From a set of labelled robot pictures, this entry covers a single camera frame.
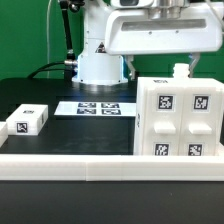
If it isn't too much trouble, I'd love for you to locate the white cable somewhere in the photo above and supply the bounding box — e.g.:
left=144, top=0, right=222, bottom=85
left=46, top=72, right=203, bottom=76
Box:
left=46, top=0, right=54, bottom=79

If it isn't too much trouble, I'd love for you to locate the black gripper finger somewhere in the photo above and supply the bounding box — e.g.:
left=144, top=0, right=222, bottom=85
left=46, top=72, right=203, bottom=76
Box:
left=189, top=52, right=201, bottom=76
left=125, top=55, right=136, bottom=80

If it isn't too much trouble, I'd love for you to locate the white cabinet door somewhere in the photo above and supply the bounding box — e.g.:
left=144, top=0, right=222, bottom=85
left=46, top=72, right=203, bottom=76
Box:
left=143, top=86, right=183, bottom=156
left=179, top=86, right=222, bottom=156

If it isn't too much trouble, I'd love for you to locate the white U-shaped fence frame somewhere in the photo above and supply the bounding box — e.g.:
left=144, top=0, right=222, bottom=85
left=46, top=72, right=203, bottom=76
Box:
left=0, top=121, right=224, bottom=182

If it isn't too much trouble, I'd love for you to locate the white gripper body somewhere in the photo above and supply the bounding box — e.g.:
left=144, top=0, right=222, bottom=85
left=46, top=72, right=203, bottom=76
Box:
left=105, top=0, right=223, bottom=55

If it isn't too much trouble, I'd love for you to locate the white cabinet top block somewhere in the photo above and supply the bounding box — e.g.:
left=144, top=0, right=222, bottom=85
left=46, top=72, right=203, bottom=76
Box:
left=6, top=104, right=48, bottom=136

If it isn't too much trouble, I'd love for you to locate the black camera stand pole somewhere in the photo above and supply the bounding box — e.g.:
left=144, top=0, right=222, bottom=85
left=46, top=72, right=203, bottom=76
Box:
left=59, top=0, right=80, bottom=81

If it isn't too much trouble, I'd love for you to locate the white marker base plate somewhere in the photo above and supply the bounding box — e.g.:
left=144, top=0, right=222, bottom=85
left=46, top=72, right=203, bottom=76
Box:
left=55, top=101, right=136, bottom=117

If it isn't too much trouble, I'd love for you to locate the white cabinet body box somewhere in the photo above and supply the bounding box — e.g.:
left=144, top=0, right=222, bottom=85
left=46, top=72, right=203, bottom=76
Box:
left=133, top=63, right=224, bottom=156

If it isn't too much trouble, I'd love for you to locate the black cable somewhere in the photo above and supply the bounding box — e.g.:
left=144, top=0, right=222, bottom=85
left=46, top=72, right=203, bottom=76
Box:
left=27, top=61, right=68, bottom=80

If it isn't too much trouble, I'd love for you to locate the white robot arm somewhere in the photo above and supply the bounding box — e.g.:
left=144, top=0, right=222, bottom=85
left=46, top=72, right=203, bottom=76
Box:
left=74, top=0, right=224, bottom=86

